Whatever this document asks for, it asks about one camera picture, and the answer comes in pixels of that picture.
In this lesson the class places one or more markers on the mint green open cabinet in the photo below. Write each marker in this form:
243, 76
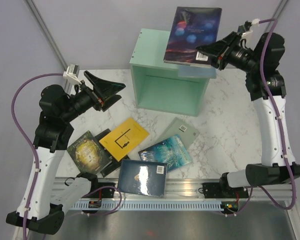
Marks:
157, 85

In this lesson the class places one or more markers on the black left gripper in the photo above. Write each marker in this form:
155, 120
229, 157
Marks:
103, 88

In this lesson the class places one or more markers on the teal ocean cover book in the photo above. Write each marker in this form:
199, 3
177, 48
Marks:
170, 151

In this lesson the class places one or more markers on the black glossy book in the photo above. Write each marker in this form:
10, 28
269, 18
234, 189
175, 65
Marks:
113, 164

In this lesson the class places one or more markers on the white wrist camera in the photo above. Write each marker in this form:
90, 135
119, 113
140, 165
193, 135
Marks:
72, 74
245, 29

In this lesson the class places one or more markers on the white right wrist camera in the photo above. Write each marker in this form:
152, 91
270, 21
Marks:
245, 29

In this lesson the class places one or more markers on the aluminium rail base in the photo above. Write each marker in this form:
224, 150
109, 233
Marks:
176, 189

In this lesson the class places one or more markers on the yellow hardcover book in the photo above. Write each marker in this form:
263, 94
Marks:
123, 139

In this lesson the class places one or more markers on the green Alice Wonderland book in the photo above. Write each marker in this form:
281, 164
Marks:
87, 154

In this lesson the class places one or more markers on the purple night sky book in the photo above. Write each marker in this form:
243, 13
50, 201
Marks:
192, 27

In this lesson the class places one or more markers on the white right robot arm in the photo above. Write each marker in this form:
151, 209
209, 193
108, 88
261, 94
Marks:
267, 91

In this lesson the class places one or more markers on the pale green grey book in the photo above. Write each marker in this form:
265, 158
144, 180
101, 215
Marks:
186, 132

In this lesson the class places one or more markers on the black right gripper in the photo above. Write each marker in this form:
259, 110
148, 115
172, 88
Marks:
221, 50

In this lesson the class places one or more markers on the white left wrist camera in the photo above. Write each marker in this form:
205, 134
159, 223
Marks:
72, 74

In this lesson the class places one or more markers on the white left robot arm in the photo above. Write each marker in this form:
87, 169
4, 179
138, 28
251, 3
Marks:
38, 212

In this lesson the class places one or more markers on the light blue cable duct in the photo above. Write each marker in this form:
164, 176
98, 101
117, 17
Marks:
153, 205

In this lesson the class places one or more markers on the dark blue hardcover book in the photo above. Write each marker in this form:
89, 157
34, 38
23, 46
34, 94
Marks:
144, 178

